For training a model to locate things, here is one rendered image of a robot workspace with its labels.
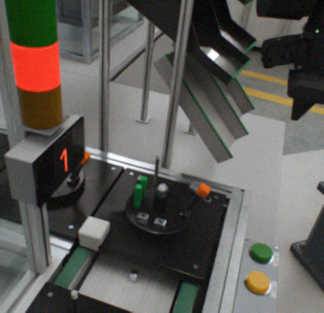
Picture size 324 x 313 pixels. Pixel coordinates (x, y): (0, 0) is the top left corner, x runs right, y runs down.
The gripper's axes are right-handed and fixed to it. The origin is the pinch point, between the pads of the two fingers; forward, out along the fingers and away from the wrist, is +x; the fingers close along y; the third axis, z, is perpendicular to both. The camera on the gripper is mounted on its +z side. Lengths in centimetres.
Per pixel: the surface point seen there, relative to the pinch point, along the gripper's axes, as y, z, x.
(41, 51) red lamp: 25.8, 29.7, -10.2
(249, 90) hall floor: -289, 13, 125
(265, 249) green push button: 5.9, -2.2, 28.3
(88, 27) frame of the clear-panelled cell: -80, 78, 23
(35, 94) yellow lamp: 26.4, 30.5, -5.2
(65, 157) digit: 23.6, 28.9, 4.9
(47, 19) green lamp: 25.0, 29.2, -13.4
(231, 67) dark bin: -22.8, 13.5, 5.6
